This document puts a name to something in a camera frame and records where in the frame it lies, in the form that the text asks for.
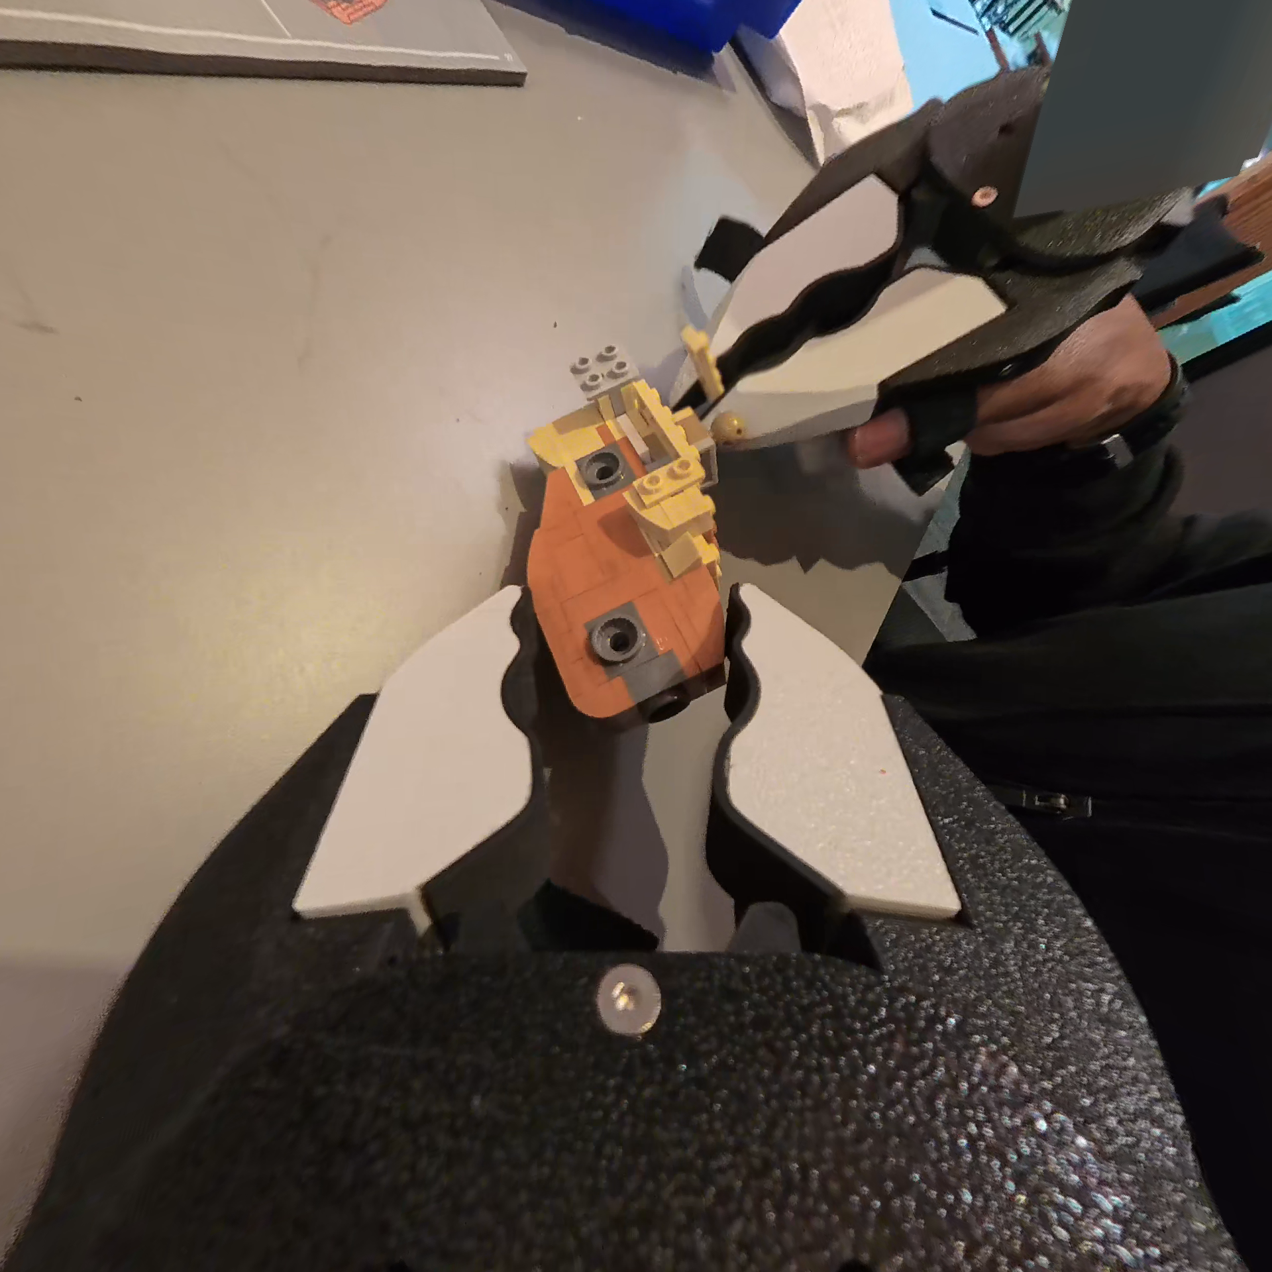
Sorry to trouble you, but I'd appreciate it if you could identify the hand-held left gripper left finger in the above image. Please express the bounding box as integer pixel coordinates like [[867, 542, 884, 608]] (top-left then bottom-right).
[[290, 585, 550, 938]]

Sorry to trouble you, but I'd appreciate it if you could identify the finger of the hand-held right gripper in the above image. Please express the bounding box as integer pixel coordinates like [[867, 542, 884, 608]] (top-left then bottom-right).
[[673, 270, 1013, 447], [697, 177, 905, 392]]

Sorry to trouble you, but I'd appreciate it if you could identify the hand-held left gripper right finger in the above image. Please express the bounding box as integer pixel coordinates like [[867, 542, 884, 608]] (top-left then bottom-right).
[[708, 582, 965, 920]]

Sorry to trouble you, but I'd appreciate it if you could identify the blue plastic bin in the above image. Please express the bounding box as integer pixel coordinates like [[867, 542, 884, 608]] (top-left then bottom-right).
[[497, 0, 801, 56]]

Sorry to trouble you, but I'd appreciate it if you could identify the tan and orange brick model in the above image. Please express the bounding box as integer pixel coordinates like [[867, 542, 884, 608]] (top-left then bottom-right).
[[526, 344, 753, 731]]

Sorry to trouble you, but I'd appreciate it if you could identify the person's right forearm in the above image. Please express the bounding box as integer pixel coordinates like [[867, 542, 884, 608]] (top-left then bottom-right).
[[939, 380, 1272, 658]]

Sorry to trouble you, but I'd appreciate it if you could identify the person's right hand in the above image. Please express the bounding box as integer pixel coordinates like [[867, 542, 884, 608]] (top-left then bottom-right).
[[851, 300, 1184, 475]]

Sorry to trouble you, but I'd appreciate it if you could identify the white printed paper bag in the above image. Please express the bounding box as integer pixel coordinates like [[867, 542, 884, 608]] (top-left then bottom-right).
[[729, 0, 915, 164]]

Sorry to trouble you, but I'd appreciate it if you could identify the black wristwatch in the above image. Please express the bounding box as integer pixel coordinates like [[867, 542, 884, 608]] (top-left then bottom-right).
[[1068, 354, 1190, 469]]

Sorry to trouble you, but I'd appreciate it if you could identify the person's black-clad torso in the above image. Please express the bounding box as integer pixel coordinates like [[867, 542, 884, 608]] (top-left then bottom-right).
[[865, 576, 1272, 1272]]

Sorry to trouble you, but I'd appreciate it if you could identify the grey instruction booklet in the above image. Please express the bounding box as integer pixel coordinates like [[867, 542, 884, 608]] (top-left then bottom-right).
[[0, 0, 531, 87]]

